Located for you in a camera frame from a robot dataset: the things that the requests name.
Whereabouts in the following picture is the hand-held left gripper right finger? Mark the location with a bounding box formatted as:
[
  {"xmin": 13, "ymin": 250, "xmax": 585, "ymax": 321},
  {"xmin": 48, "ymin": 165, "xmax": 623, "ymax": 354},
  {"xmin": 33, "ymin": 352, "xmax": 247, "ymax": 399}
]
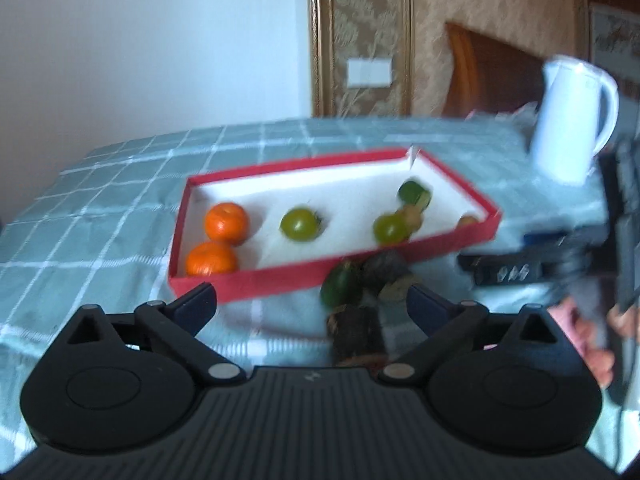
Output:
[{"xmin": 378, "ymin": 284, "xmax": 571, "ymax": 386}]

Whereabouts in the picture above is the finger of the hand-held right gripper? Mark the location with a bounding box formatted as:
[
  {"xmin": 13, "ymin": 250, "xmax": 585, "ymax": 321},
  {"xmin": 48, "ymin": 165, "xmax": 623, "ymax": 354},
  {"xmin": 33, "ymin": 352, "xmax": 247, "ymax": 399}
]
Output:
[
  {"xmin": 521, "ymin": 227, "xmax": 608, "ymax": 252},
  {"xmin": 457, "ymin": 251, "xmax": 568, "ymax": 289}
]

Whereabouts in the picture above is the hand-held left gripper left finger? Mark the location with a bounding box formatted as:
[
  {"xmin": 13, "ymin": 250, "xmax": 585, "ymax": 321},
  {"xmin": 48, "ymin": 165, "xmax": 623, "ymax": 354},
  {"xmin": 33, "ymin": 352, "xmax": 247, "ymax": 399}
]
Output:
[{"xmin": 65, "ymin": 282, "xmax": 247, "ymax": 386}]

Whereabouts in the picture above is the orange mandarin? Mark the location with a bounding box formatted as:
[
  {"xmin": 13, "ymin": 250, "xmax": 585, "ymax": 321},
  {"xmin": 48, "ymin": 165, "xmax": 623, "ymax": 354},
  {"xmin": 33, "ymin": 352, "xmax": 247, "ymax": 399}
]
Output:
[
  {"xmin": 185, "ymin": 241, "xmax": 239, "ymax": 276},
  {"xmin": 204, "ymin": 202, "xmax": 250, "ymax": 246}
]

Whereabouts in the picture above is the dark brown log-shaped chunk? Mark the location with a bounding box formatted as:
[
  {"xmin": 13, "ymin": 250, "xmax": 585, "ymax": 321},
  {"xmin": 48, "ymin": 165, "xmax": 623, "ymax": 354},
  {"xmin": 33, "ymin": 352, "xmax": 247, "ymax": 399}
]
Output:
[{"xmin": 326, "ymin": 304, "xmax": 390, "ymax": 367}]

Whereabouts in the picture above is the small yellow-green fruit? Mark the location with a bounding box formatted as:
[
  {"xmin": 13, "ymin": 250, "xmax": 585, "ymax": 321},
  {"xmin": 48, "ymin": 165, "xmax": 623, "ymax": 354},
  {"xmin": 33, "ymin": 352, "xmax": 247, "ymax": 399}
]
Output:
[{"xmin": 373, "ymin": 213, "xmax": 408, "ymax": 245}]

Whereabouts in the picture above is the green avocado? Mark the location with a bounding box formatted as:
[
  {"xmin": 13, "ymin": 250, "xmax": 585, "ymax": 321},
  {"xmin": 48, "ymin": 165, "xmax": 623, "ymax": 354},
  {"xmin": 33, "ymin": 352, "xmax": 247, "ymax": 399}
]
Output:
[{"xmin": 320, "ymin": 259, "xmax": 364, "ymax": 309}]

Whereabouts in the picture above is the green persimmon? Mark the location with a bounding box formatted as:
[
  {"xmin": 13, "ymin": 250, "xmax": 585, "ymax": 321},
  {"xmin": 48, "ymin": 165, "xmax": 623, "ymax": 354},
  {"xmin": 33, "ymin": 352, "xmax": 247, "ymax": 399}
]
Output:
[{"xmin": 279, "ymin": 207, "xmax": 326, "ymax": 242}]

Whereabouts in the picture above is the shallow red cardboard box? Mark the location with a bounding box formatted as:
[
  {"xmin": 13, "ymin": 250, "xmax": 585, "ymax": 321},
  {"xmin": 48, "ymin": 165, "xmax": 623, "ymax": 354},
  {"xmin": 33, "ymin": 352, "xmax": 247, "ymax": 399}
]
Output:
[{"xmin": 167, "ymin": 146, "xmax": 502, "ymax": 303}]

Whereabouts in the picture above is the person's right hand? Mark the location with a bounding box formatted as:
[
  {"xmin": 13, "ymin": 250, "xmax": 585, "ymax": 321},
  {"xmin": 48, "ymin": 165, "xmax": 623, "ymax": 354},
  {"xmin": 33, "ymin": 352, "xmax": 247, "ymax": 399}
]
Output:
[{"xmin": 550, "ymin": 299, "xmax": 640, "ymax": 389}]

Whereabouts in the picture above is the dark brown round chunk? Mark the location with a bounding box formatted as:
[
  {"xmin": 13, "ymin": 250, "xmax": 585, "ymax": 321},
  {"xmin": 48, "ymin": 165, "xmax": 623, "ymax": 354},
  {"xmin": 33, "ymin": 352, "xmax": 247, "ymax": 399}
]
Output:
[{"xmin": 362, "ymin": 250, "xmax": 416, "ymax": 304}]

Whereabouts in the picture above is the brown kiwi fruit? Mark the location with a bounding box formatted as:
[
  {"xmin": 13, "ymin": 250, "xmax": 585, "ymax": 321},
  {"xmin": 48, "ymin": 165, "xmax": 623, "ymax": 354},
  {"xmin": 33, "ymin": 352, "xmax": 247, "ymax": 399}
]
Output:
[{"xmin": 400, "ymin": 203, "xmax": 426, "ymax": 234}]

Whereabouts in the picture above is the dark green fruit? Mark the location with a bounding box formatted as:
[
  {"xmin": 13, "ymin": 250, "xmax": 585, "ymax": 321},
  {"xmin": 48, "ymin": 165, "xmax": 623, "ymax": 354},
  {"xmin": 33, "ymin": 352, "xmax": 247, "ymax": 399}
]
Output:
[{"xmin": 397, "ymin": 180, "xmax": 432, "ymax": 211}]

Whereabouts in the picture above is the white electric kettle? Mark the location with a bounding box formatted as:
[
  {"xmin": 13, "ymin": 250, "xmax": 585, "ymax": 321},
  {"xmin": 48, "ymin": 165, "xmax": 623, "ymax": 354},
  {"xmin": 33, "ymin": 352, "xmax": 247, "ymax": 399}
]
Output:
[{"xmin": 528, "ymin": 55, "xmax": 620, "ymax": 186}]

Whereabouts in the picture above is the framed wall picture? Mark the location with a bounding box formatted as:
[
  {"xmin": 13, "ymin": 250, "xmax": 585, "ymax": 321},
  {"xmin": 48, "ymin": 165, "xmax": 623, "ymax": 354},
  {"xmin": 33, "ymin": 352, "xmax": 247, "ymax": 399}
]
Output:
[{"xmin": 589, "ymin": 2, "xmax": 640, "ymax": 82}]

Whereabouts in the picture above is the white wall switch panel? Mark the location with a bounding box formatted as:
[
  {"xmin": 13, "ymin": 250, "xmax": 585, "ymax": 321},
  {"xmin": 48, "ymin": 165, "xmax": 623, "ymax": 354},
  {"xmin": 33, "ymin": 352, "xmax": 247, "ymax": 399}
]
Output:
[{"xmin": 346, "ymin": 57, "xmax": 394, "ymax": 87}]

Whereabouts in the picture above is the gold wall panel frame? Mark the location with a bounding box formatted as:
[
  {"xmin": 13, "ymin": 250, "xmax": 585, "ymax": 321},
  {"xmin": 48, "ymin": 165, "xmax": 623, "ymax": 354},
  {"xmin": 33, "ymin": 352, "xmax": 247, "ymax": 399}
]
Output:
[{"xmin": 310, "ymin": 0, "xmax": 593, "ymax": 118}]

